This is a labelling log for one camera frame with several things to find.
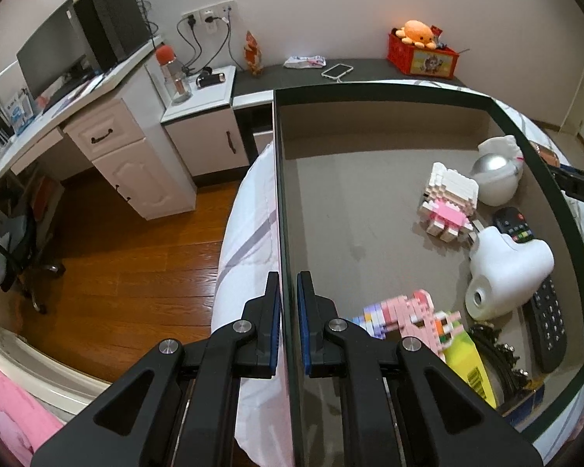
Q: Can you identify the white elephant-shaped lamp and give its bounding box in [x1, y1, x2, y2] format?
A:
[470, 135, 524, 206]

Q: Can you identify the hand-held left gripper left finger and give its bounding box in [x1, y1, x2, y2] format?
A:
[29, 271, 282, 467]

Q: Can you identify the orange figurine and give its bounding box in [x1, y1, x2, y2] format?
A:
[243, 30, 264, 77]

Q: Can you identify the white boot-shaped device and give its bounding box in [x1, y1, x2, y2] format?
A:
[464, 226, 556, 322]

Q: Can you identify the white curved bed frame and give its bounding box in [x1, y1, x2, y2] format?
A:
[0, 321, 110, 424]

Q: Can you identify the grey charger cable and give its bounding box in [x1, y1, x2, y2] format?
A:
[220, 14, 235, 67]

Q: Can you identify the black computer tower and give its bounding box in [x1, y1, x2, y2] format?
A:
[72, 0, 151, 71]

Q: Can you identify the yellow box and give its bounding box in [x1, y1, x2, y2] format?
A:
[440, 335, 498, 409]

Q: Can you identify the pink blanket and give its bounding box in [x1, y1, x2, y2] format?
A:
[0, 350, 64, 467]

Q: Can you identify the long black remote control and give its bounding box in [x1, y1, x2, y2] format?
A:
[523, 275, 568, 374]

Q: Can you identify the red printed crate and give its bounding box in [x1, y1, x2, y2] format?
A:
[387, 32, 463, 80]

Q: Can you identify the black power cable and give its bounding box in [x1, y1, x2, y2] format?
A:
[175, 14, 200, 74]

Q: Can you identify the black rhinestone hair clip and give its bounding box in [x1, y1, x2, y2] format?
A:
[467, 323, 533, 402]

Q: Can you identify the water bottle red cap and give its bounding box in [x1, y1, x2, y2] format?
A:
[155, 45, 192, 105]

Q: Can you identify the white pink block figure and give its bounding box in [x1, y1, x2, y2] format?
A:
[417, 162, 480, 244]

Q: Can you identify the blue box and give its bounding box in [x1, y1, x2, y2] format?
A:
[501, 382, 547, 431]

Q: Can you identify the white wall socket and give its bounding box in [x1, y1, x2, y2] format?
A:
[182, 1, 236, 27]

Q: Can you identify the black office chair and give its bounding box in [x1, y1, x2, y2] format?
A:
[0, 187, 68, 315]

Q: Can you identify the black computer monitor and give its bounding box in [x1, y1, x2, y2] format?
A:
[16, 0, 95, 103]

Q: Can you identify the black remote red button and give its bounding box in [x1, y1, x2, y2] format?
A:
[493, 207, 537, 245]

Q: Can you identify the blue white carton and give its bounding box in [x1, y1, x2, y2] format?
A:
[2, 90, 35, 134]

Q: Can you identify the white smartphone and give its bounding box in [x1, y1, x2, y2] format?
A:
[321, 62, 355, 81]

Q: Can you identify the black headboard shelf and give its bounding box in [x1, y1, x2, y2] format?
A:
[232, 58, 470, 108]

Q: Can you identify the orange octopus plush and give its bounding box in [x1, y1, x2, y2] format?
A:
[393, 19, 439, 49]

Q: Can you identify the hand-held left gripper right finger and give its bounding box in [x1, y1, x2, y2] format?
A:
[296, 271, 543, 467]

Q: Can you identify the white nightstand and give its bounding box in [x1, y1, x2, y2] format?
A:
[160, 64, 254, 190]

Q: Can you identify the white printed packet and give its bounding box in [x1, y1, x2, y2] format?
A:
[283, 53, 327, 69]

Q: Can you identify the white desk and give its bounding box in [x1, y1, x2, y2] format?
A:
[0, 34, 198, 222]

